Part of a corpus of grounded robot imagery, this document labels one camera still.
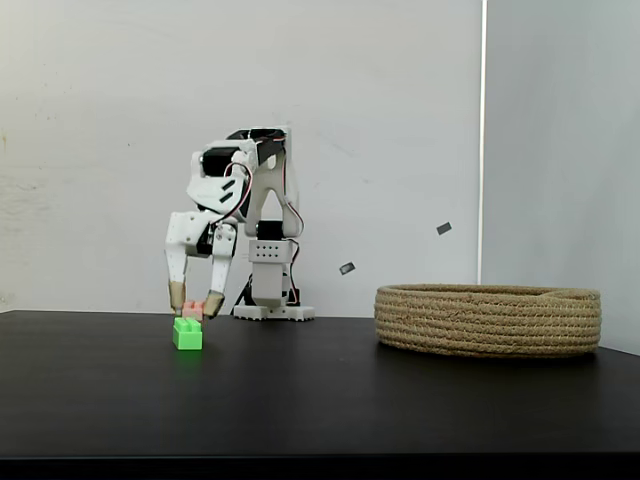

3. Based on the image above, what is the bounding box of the pink lego block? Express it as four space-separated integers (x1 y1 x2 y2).
180 299 207 323

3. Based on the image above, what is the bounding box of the green lego block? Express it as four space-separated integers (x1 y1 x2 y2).
172 317 205 352

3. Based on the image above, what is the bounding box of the white vertical corner strip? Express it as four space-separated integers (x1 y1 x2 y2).
478 0 489 287

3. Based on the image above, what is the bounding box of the black power cable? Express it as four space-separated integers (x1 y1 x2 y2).
232 279 254 317

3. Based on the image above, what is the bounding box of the red white servo cable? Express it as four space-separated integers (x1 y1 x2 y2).
215 162 254 224

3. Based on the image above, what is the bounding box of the woven rope basket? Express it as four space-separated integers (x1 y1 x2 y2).
373 283 602 360

